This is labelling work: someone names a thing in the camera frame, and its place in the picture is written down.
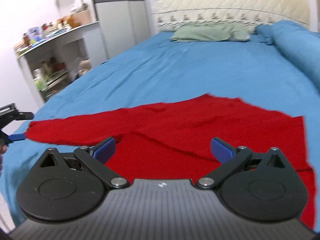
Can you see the white and grey wardrobe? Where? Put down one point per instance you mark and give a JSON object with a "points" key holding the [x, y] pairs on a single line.
{"points": [[117, 25]]}

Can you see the wicker basket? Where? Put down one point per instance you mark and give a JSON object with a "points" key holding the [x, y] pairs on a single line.
{"points": [[82, 17]]}

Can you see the red knit sweater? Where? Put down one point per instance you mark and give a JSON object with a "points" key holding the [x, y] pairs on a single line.
{"points": [[175, 135]]}

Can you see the bed with blue sheet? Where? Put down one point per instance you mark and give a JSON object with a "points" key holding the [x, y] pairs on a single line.
{"points": [[175, 67]]}

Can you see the blue and white box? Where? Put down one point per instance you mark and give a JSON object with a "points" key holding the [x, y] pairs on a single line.
{"points": [[35, 33]]}

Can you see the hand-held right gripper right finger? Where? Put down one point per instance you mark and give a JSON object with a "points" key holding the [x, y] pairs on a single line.
{"points": [[220, 150]]}

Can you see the white shelf unit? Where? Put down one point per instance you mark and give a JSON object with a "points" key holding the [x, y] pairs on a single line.
{"points": [[71, 33]]}

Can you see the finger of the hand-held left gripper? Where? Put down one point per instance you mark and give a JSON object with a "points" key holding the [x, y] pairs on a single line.
{"points": [[25, 115], [17, 137]]}

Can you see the green bottle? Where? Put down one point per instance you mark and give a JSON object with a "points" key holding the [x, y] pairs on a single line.
{"points": [[38, 82]]}

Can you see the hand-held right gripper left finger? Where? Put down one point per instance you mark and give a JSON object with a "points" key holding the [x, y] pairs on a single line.
{"points": [[106, 150]]}

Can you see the rolled blue duvet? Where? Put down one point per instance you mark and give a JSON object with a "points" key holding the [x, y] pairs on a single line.
{"points": [[295, 45]]}

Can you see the cream plush toy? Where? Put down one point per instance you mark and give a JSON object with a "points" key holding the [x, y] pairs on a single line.
{"points": [[83, 66]]}

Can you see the green pillow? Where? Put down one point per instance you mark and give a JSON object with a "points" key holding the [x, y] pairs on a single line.
{"points": [[200, 33]]}

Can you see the cream quilted headboard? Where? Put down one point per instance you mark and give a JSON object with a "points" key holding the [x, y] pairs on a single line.
{"points": [[225, 0]]}

